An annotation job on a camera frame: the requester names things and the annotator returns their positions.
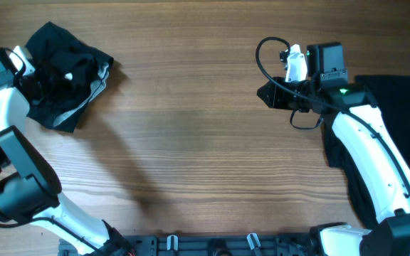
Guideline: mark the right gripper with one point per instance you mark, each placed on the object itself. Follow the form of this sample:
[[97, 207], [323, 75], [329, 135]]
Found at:
[[273, 98]]

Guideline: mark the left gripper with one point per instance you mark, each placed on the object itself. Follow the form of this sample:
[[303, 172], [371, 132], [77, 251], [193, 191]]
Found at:
[[38, 102]]

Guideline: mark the black t-shirt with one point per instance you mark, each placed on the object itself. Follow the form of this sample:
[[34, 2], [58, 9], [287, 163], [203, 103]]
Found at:
[[65, 71]]

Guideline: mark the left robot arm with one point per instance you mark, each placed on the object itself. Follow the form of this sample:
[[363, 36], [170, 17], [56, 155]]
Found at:
[[31, 192]]

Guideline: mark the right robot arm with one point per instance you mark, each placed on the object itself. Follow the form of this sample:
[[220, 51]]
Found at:
[[366, 128]]

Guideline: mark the folded black clothes stack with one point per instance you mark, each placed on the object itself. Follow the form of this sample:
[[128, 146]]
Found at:
[[60, 119]]

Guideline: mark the black clothes pile right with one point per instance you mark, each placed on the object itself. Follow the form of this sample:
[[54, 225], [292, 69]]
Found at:
[[392, 93]]

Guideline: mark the right white rail clip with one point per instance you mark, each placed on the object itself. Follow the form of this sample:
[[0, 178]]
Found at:
[[254, 243]]

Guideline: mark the white rail clip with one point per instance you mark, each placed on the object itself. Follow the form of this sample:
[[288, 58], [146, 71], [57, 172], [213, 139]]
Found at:
[[172, 243], [254, 243]]

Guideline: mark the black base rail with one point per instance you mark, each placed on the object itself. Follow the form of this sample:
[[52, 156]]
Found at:
[[278, 245]]

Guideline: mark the left white rail clip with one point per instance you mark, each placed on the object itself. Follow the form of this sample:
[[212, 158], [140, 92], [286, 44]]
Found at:
[[172, 243]]

